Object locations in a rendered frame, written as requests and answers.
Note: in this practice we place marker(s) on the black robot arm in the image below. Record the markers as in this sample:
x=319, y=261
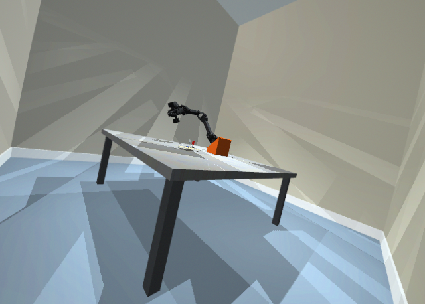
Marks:
x=185, y=110

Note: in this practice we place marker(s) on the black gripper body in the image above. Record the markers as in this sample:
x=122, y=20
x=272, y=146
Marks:
x=177, y=111

